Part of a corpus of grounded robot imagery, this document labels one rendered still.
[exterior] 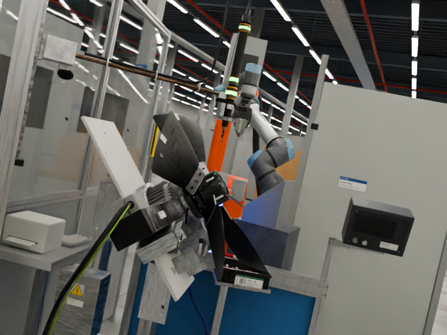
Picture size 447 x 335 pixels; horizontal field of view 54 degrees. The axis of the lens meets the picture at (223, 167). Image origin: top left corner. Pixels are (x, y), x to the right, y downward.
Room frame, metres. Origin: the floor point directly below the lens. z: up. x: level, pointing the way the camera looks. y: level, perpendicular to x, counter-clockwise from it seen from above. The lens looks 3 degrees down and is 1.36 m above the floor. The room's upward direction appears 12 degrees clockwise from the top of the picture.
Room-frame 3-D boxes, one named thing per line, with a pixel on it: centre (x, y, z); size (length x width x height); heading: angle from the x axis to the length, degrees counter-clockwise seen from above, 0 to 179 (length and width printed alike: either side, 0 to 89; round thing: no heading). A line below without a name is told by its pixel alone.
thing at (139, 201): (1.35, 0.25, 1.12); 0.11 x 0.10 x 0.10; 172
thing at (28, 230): (1.58, 0.63, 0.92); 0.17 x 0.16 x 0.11; 82
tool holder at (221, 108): (1.68, 0.04, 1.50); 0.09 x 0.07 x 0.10; 117
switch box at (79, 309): (1.51, 0.39, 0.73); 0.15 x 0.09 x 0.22; 82
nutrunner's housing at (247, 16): (1.69, 0.03, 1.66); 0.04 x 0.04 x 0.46
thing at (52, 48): (1.40, 0.59, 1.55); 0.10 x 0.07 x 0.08; 117
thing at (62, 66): (1.42, 0.55, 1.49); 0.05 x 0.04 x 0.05; 117
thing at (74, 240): (1.74, 0.52, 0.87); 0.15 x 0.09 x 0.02; 166
